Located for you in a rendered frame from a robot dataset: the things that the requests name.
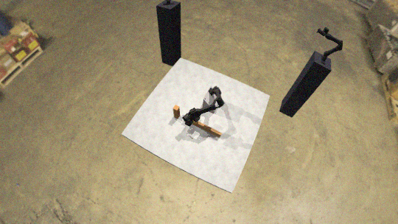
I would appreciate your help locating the wooden slotted post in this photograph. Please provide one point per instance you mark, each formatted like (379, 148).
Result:
(176, 111)

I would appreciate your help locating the brown wooden board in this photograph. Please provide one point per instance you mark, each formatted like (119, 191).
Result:
(207, 128)

